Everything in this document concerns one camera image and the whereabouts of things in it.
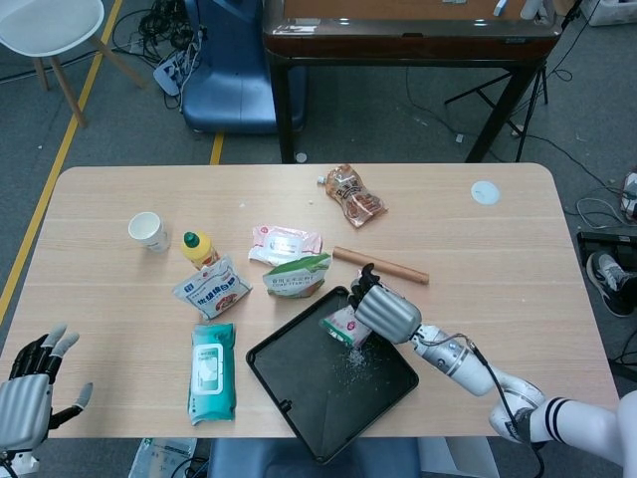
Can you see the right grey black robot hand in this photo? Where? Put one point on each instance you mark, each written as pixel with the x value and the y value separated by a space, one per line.
pixel 388 311

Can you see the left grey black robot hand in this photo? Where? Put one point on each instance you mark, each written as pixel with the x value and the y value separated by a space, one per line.
pixel 25 408

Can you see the small white snack packet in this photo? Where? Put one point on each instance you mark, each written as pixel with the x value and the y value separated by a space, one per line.
pixel 343 326

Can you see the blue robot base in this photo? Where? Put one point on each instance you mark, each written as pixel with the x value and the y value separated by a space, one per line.
pixel 229 84

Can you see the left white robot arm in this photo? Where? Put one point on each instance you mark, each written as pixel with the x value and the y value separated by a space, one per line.
pixel 15 465

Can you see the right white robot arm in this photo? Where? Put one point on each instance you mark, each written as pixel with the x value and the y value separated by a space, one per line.
pixel 463 363

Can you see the black plastic tray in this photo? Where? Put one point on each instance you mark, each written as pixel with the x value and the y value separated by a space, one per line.
pixel 308 388

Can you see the wooden rolling pin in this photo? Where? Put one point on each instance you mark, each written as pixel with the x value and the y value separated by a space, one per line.
pixel 393 269

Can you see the spilled white rice grains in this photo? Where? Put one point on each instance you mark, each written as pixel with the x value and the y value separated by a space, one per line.
pixel 356 358

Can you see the green white corn starch bag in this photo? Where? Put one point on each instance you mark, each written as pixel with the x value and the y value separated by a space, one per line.
pixel 293 279

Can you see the brown sauce pouch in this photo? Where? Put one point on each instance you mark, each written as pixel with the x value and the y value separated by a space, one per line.
pixel 356 196

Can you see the pink wet wipes pack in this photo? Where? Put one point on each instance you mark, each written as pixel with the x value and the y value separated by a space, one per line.
pixel 283 241

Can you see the clear plastic bag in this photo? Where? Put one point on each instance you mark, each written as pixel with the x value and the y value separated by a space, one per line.
pixel 159 458

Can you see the white round table grommet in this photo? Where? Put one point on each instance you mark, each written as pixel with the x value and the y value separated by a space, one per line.
pixel 485 192

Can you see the white castor sugar bag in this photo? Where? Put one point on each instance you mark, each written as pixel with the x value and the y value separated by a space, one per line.
pixel 214 291

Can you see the teal wet wipes pack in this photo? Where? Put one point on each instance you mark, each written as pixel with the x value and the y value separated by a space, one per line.
pixel 211 373

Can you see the yellow bottle with green cap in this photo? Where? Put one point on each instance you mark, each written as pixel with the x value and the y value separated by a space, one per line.
pixel 196 251

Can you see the white paper cup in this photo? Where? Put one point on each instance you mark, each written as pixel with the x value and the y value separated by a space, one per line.
pixel 149 234

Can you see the black and grey sneaker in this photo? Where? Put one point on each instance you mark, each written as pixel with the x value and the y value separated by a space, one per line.
pixel 609 281

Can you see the black foot pedal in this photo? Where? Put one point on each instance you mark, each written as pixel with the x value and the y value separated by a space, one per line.
pixel 604 241

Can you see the black tripod stand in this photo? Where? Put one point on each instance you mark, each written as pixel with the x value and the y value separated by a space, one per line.
pixel 530 99

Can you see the brown mahjong table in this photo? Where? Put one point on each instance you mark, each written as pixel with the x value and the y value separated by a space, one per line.
pixel 408 45

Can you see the white power strip with plugs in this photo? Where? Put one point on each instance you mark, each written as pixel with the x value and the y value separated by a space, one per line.
pixel 171 72

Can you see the blue and white mahjong tile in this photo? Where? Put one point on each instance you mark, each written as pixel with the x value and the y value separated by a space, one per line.
pixel 500 6

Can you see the white chair with wooden legs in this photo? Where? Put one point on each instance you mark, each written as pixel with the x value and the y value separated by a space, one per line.
pixel 45 22

